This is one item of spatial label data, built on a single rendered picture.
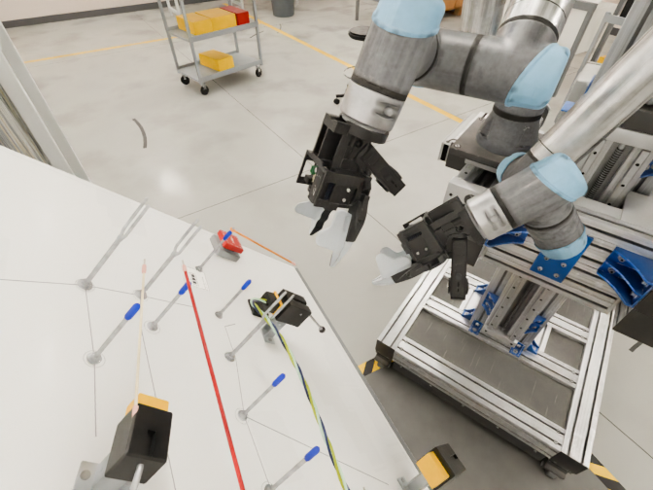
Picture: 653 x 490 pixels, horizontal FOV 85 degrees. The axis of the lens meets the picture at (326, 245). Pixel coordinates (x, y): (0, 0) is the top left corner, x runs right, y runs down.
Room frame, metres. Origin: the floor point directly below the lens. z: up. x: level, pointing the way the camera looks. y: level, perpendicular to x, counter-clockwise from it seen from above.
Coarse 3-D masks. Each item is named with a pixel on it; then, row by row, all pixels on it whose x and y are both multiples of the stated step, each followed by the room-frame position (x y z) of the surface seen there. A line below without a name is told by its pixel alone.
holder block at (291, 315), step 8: (288, 296) 0.38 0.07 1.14; (296, 296) 0.39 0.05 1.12; (288, 304) 0.36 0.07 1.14; (296, 304) 0.37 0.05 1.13; (304, 304) 0.38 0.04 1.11; (288, 312) 0.35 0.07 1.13; (296, 312) 0.36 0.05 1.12; (304, 312) 0.36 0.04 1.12; (280, 320) 0.34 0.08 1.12; (288, 320) 0.35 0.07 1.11; (296, 320) 0.35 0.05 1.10; (304, 320) 0.36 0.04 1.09
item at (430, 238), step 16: (448, 208) 0.46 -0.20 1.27; (464, 208) 0.44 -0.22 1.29; (416, 224) 0.44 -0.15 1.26; (432, 224) 0.44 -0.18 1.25; (448, 224) 0.44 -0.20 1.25; (464, 224) 0.42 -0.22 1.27; (400, 240) 0.43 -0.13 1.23; (416, 240) 0.43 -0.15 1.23; (432, 240) 0.42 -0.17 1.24; (448, 240) 0.42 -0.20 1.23; (480, 240) 0.41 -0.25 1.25; (416, 256) 0.41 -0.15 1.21; (432, 256) 0.41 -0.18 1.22; (448, 256) 0.41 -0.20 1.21
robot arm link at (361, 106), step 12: (348, 96) 0.44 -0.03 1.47; (360, 96) 0.43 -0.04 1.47; (372, 96) 0.42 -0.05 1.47; (384, 96) 0.42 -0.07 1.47; (348, 108) 0.43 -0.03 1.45; (360, 108) 0.42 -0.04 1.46; (372, 108) 0.42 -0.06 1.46; (384, 108) 0.42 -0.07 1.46; (396, 108) 0.43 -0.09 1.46; (348, 120) 0.43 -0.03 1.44; (360, 120) 0.42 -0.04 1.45; (372, 120) 0.42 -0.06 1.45; (384, 120) 0.42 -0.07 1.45; (384, 132) 0.43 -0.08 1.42
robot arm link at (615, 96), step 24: (648, 48) 0.56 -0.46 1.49; (624, 72) 0.56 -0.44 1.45; (648, 72) 0.54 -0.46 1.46; (600, 96) 0.56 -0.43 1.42; (624, 96) 0.54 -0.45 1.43; (648, 96) 0.54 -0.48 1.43; (576, 120) 0.56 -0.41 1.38; (600, 120) 0.54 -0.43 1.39; (624, 120) 0.54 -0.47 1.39; (552, 144) 0.56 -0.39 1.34; (576, 144) 0.54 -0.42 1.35; (504, 168) 0.59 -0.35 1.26
